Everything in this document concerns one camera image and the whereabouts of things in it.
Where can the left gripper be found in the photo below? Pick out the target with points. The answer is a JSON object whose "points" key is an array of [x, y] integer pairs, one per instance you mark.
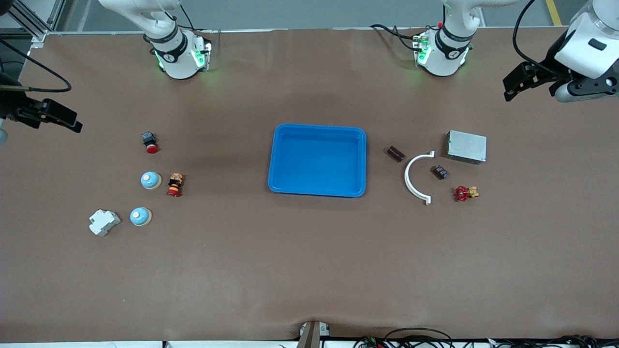
{"points": [[547, 68]]}

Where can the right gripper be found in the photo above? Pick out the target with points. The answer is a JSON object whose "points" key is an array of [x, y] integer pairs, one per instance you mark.
{"points": [[10, 105]]}

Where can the blue call bell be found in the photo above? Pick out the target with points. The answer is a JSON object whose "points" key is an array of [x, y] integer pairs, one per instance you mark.
{"points": [[150, 180], [140, 216]]}

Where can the black capacitor with white print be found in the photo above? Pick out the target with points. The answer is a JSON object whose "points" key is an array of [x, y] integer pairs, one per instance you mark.
{"points": [[439, 172]]}

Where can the plain dark brown capacitor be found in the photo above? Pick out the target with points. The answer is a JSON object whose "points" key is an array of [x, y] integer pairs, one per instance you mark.
{"points": [[395, 154]]}

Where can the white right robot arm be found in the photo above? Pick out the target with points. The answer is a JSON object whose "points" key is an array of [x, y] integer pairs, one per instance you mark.
{"points": [[179, 63]]}

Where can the silver metal power supply box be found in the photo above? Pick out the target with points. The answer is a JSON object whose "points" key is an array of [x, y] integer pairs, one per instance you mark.
{"points": [[466, 146]]}

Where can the red push button blue base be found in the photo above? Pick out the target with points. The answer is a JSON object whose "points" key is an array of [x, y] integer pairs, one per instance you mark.
{"points": [[150, 142]]}

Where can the white circuit breaker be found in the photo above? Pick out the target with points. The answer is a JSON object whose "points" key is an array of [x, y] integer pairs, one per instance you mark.
{"points": [[104, 222]]}

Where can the brass valve red handwheel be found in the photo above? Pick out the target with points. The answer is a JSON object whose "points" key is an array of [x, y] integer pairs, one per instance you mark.
{"points": [[462, 193]]}

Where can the red emergency stop orange base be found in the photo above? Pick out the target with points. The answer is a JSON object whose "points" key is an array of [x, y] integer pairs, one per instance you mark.
{"points": [[175, 185]]}

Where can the blue plastic tray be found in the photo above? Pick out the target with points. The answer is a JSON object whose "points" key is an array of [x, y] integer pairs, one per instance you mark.
{"points": [[314, 159]]}

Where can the brown table cover mat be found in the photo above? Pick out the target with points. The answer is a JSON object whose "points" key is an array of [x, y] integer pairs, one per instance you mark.
{"points": [[309, 266]]}

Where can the aluminium frame profile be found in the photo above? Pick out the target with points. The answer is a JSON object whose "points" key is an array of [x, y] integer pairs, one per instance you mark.
{"points": [[36, 34]]}

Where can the white curved plastic bracket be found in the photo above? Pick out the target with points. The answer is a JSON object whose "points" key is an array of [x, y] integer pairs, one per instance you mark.
{"points": [[406, 178]]}

